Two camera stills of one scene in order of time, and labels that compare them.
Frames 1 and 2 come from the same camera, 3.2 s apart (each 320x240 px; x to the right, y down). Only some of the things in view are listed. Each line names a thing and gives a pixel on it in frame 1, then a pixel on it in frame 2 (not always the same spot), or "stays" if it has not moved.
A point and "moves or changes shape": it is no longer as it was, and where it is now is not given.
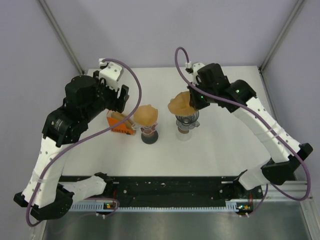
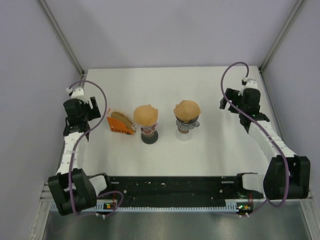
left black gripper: [101, 83] -> [94, 113]
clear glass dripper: [145, 129] stays
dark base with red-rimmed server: [149, 135] stays
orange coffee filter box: [122, 128] stays
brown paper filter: [180, 105] moves or changes shape
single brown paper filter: [145, 115] stays
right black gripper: [197, 104] -> [233, 95]
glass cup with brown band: [183, 135] stays
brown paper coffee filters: [120, 117] stays
